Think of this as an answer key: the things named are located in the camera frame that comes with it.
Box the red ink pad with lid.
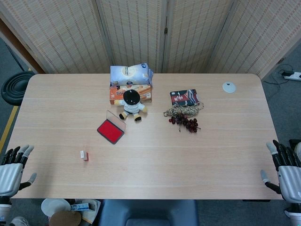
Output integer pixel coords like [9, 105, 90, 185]
[97, 110, 127, 145]

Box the white power strip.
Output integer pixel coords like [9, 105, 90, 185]
[283, 72, 301, 81]

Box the woven folding screen panel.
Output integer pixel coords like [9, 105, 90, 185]
[162, 0, 236, 74]
[95, 0, 170, 73]
[0, 0, 111, 75]
[208, 0, 301, 80]

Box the black floor cable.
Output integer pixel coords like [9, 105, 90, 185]
[262, 63, 295, 90]

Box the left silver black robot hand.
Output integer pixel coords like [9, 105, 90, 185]
[0, 145, 38, 197]

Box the black-headed plush doll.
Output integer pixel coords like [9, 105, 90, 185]
[114, 89, 149, 122]

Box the orange cardboard box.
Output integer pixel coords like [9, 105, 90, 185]
[109, 84, 152, 105]

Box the black round stool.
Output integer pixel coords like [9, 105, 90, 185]
[1, 71, 36, 107]

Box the white round disc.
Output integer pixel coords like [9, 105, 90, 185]
[222, 81, 237, 94]

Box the grey shoe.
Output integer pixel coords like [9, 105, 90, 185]
[9, 216, 31, 226]

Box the dark red cherry bunch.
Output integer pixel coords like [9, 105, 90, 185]
[168, 113, 202, 134]

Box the coiled beige black rope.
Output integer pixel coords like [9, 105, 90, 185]
[163, 102, 205, 118]

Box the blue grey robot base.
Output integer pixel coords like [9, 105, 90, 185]
[97, 199, 199, 226]

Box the small blue white box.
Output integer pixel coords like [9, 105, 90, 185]
[70, 202, 90, 211]

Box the brown round disc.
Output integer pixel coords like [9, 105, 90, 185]
[48, 210, 82, 226]

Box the blue tissue pack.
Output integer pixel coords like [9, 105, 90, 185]
[110, 62, 154, 87]

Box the white round plate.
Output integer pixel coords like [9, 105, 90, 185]
[41, 198, 71, 217]

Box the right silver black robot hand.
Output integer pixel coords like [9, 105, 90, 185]
[260, 139, 301, 203]

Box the dark red patterned pouch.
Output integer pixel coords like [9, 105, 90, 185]
[169, 89, 201, 106]

